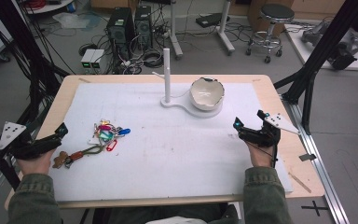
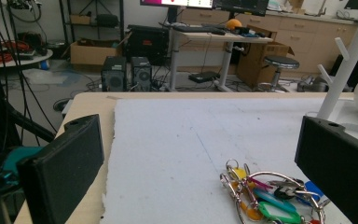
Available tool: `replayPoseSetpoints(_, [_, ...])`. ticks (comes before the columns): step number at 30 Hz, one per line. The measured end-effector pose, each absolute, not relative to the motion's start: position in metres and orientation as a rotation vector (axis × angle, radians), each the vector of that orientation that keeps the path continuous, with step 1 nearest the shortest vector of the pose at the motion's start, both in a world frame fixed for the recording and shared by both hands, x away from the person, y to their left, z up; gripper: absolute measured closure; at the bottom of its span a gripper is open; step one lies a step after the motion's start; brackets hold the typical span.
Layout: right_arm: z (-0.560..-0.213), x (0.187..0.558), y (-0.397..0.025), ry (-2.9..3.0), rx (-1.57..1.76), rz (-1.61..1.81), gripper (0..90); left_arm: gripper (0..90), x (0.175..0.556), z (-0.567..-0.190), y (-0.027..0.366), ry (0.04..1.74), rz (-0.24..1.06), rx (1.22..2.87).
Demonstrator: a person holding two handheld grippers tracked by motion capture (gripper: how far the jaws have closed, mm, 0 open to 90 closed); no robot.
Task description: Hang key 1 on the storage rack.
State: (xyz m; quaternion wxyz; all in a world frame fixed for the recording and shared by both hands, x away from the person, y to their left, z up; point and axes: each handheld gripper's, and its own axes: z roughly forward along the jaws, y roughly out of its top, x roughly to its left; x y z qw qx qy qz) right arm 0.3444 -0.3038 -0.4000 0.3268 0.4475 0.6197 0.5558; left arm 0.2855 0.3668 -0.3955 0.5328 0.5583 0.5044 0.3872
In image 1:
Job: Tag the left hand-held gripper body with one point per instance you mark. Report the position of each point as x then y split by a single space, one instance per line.
34 149

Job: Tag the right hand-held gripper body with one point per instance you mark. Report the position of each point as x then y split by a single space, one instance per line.
262 137

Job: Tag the keyring with colourful key tags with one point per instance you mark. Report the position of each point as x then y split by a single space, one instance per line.
105 135

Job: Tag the white key stand with peg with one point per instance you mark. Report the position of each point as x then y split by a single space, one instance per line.
167 77

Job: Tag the person's left hand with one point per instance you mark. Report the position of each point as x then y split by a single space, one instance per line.
35 163

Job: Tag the person's right hand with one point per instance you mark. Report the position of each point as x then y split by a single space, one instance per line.
261 157

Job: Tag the white cracked-edge bowl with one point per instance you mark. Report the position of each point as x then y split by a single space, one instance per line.
206 93

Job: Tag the grey tape piece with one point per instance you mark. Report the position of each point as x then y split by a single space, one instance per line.
307 157

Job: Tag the thin wooden stick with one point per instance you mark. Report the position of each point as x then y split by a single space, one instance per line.
300 182

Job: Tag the white platform board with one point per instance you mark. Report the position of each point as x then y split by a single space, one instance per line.
298 46

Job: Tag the white power supply box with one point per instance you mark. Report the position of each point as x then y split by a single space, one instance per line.
87 57
98 58

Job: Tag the white foam mat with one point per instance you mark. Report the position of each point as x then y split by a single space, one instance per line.
167 155

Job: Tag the white desk leg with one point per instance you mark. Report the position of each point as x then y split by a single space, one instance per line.
174 34
225 29

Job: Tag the round black stool on castors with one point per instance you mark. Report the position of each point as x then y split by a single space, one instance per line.
276 12

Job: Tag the grey machine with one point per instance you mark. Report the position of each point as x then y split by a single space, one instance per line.
341 46

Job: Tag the flat black device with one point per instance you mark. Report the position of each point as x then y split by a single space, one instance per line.
211 19

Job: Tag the clear plastic sheet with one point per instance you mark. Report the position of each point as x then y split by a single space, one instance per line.
71 21

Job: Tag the large black computer tower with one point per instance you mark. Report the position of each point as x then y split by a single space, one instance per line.
119 29

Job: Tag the round white table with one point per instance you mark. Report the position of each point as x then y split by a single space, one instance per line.
51 6

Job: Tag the small black computer tower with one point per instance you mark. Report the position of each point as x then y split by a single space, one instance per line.
143 26

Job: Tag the long aluminium rail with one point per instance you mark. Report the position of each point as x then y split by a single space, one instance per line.
317 161

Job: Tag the black metal frame strut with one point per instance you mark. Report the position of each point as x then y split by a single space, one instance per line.
323 46

